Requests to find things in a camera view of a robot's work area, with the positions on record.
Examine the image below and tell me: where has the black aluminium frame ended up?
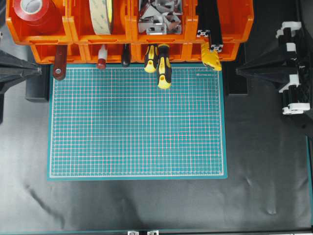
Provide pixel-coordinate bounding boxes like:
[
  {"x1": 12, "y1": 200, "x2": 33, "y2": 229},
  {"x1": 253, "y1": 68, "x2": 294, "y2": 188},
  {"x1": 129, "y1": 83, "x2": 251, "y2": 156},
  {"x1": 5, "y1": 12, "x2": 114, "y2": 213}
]
[
  {"x1": 207, "y1": 0, "x2": 224, "y2": 53},
  {"x1": 196, "y1": 0, "x2": 210, "y2": 37}
]

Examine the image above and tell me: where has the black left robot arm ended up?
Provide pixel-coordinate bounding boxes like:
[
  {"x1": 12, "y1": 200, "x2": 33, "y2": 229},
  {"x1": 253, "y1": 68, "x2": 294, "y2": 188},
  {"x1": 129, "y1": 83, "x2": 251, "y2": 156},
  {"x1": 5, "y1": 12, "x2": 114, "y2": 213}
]
[{"x1": 0, "y1": 50, "x2": 42, "y2": 94}]

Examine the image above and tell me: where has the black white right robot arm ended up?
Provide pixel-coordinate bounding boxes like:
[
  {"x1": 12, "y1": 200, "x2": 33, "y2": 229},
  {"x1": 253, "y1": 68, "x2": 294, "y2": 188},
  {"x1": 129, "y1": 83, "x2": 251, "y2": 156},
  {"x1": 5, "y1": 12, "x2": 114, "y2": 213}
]
[{"x1": 236, "y1": 22, "x2": 313, "y2": 138}]

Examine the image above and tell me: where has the orange container rack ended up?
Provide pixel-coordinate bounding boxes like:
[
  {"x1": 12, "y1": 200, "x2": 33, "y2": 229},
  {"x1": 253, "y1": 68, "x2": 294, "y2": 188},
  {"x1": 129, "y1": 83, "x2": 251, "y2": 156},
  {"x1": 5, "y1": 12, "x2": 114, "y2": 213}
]
[{"x1": 5, "y1": 0, "x2": 254, "y2": 65}]

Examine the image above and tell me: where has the green cutting mat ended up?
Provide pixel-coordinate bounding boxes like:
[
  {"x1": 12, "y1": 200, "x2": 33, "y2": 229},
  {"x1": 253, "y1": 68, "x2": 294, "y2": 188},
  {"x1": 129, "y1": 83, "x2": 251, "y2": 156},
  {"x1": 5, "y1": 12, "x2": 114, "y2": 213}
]
[{"x1": 47, "y1": 64, "x2": 227, "y2": 180}]

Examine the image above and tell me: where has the yellow-black screwdriver, long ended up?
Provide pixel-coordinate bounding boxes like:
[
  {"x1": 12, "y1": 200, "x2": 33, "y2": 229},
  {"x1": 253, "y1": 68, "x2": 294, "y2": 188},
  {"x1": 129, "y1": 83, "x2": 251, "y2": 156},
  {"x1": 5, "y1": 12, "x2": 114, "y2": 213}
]
[{"x1": 157, "y1": 44, "x2": 172, "y2": 89}]

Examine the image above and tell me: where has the yellow-black screwdriver, short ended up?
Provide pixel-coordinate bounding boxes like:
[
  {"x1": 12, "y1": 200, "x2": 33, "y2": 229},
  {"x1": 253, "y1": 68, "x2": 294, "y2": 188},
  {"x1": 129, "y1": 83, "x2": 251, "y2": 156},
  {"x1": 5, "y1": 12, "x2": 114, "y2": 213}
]
[{"x1": 144, "y1": 44, "x2": 158, "y2": 73}]

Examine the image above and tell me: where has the yellow utility knife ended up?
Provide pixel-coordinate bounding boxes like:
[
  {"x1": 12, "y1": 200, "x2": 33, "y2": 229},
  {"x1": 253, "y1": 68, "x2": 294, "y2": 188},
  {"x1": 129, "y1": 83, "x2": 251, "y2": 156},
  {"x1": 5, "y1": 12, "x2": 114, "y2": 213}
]
[{"x1": 201, "y1": 42, "x2": 222, "y2": 71}]

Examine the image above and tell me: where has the pile of metal corner brackets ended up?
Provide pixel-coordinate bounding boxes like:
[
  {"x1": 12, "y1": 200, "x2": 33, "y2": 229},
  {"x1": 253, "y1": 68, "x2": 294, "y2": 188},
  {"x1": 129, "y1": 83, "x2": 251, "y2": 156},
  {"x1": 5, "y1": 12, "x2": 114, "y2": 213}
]
[{"x1": 137, "y1": 0, "x2": 183, "y2": 35}]

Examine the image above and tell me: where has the beige double-sided tape roll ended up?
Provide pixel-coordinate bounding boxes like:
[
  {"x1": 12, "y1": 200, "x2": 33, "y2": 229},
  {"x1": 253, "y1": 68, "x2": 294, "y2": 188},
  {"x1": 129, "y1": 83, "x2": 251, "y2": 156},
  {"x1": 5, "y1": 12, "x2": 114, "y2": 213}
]
[{"x1": 89, "y1": 0, "x2": 113, "y2": 35}]

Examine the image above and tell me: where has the red tape roll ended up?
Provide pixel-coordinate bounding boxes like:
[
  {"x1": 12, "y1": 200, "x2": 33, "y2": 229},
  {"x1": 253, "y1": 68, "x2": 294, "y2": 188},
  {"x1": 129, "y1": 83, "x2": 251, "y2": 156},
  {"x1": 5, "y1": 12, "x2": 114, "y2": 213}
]
[{"x1": 13, "y1": 0, "x2": 62, "y2": 34}]

